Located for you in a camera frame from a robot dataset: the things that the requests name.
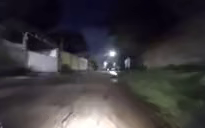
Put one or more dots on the street lamp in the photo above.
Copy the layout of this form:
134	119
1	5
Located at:
112	53

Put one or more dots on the dark tree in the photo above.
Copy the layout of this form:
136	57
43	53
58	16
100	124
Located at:
140	36

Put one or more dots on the pale building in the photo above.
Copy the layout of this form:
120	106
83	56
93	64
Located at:
127	62

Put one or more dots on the dark bush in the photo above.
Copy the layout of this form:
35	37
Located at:
66	68

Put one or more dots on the dark asphalt road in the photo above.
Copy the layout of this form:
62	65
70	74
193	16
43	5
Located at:
86	100

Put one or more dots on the pale boundary wall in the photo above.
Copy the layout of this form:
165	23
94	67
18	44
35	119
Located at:
43	60

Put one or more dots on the grass verge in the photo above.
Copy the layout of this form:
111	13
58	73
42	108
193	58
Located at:
163	91

